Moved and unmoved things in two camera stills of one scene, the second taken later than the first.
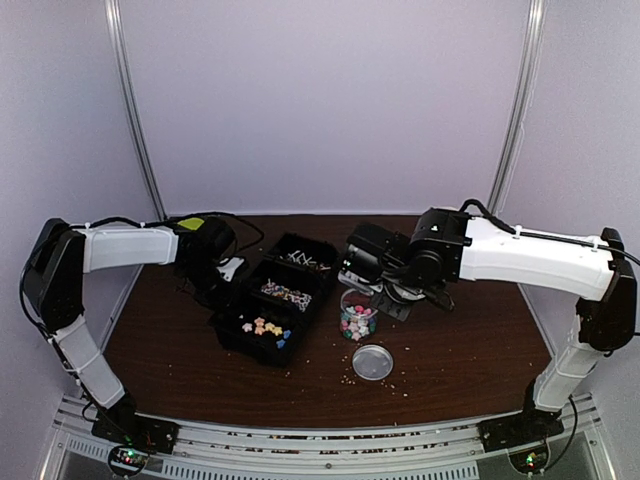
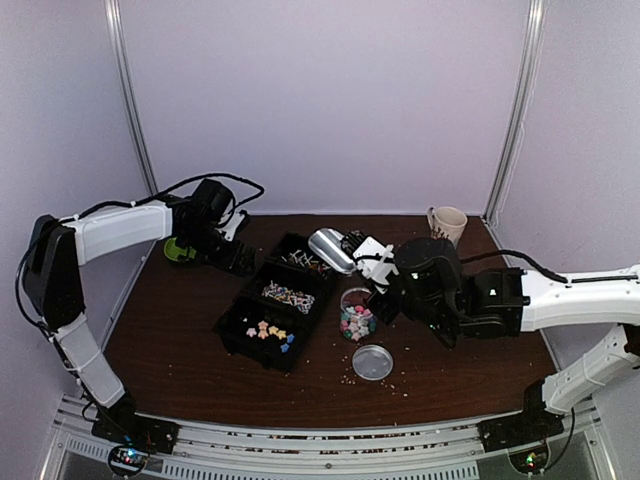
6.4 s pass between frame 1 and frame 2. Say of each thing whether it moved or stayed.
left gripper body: moved
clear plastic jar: stayed
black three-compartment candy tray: stayed
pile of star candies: stayed
